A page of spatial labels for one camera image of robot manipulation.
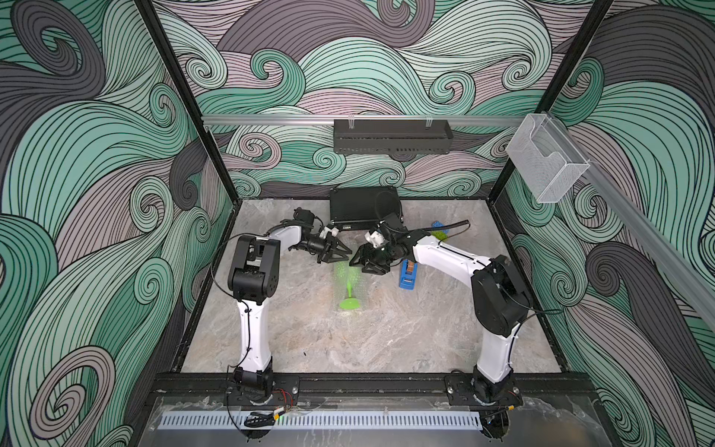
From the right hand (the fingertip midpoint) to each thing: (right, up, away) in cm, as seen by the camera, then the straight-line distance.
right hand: (352, 269), depth 86 cm
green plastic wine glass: (-1, -3, +3) cm, 4 cm away
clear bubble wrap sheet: (-4, -7, +1) cm, 8 cm away
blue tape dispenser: (+19, -3, +7) cm, 21 cm away
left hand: (-1, +4, +5) cm, 7 cm away
